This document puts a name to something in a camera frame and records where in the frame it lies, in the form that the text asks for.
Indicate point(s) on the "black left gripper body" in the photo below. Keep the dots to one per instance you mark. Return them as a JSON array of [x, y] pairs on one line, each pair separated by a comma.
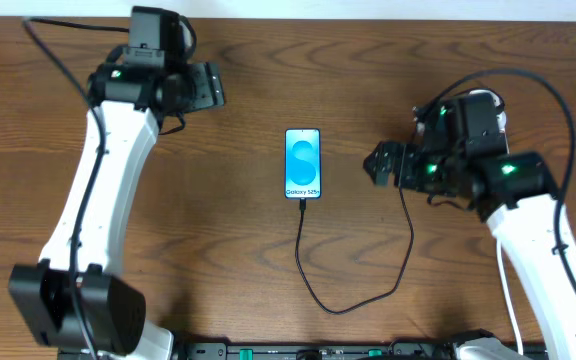
[[207, 86]]

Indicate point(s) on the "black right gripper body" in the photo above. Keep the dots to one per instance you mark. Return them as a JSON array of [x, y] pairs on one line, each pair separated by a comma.
[[399, 167]]

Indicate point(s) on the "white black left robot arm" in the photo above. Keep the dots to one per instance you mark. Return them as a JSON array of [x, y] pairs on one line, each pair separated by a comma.
[[74, 299]]

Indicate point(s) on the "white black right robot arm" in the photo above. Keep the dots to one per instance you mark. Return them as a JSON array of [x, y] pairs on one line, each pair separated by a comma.
[[464, 153]]

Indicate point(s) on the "white power strip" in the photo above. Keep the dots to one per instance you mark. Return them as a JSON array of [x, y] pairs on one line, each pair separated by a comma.
[[485, 349]]

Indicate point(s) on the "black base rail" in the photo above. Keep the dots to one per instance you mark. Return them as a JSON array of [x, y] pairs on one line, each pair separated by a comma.
[[400, 350]]

